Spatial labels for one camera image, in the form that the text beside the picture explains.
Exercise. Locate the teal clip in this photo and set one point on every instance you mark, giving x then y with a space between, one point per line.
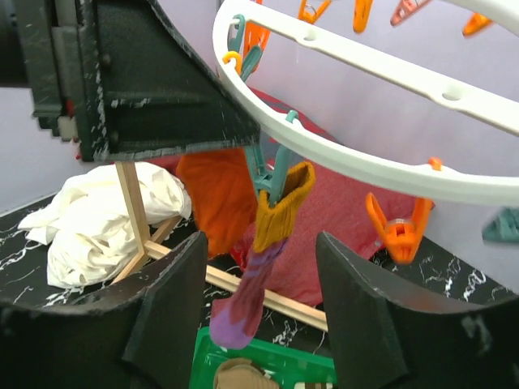
262 177

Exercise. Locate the orange clip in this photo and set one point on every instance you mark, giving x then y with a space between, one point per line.
401 236

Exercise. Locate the red patterned pillow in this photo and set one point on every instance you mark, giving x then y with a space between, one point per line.
336 204

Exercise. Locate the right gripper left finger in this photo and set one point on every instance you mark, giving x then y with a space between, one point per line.
137 333

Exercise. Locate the white crumpled cloth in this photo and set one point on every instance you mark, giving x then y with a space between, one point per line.
87 228

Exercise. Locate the green plastic tray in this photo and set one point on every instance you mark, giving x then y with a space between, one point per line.
287 366

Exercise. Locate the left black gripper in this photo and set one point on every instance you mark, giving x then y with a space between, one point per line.
118 76

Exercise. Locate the tan sock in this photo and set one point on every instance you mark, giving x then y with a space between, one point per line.
242 373

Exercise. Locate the wooden clothes rack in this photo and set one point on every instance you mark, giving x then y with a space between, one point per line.
150 247

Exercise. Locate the white round sock hanger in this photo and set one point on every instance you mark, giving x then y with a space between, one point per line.
428 108

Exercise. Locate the orange sock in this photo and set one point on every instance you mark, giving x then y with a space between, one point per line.
222 195

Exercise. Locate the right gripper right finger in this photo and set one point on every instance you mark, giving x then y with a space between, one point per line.
386 332

